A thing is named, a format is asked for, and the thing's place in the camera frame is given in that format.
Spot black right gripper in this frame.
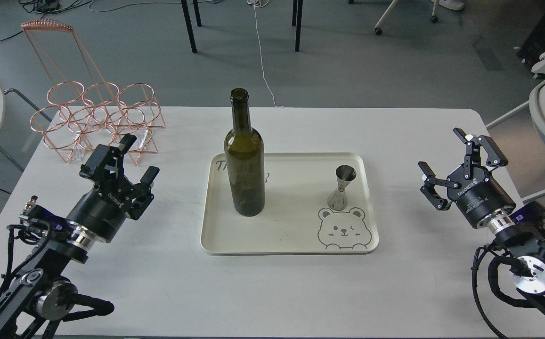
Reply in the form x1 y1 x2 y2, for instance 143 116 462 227
417 128 516 229

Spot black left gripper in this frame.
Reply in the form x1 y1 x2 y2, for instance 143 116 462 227
67 134 160 242

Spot dark green wine bottle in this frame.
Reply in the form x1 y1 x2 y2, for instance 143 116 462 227
224 88 265 217

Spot silver steel jigger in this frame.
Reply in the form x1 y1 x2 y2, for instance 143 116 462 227
326 164 357 211

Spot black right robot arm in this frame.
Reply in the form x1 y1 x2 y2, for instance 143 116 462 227
418 128 545 339

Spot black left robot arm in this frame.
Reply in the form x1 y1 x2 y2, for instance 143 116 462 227
0 134 160 339

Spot white chair base with casters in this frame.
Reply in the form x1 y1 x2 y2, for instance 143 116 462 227
372 0 466 36

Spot cream bear serving tray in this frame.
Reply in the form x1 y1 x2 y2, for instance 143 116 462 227
200 153 379 255

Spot black table legs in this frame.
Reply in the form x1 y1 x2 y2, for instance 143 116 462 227
180 0 304 54

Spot rose gold wire bottle rack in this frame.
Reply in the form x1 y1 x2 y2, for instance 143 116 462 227
22 19 166 164

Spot white floor cable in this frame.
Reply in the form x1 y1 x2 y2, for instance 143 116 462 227
246 0 285 108

